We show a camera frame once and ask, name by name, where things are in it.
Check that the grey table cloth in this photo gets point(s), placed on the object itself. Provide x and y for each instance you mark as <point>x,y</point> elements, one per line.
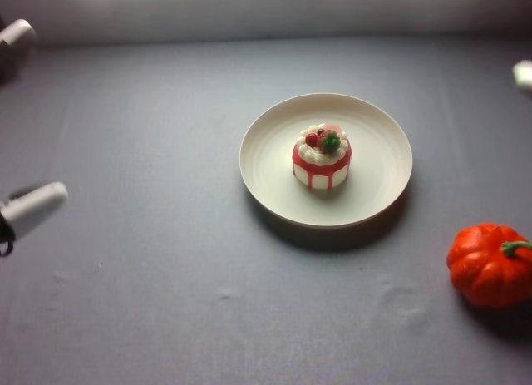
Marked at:
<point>166,297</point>

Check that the white round plate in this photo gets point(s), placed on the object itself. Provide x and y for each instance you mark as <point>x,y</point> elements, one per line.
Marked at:
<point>374,173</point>

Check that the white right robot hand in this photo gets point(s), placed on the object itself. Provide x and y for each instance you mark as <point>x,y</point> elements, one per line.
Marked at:
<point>524,74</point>

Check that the toy strawberry cream cake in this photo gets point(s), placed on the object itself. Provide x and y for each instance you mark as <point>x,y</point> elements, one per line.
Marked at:
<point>322,169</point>

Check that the orange object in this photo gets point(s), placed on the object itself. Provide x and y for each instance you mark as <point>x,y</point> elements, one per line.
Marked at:
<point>482,268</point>

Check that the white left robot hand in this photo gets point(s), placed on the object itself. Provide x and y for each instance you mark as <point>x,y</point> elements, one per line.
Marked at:
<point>37,200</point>

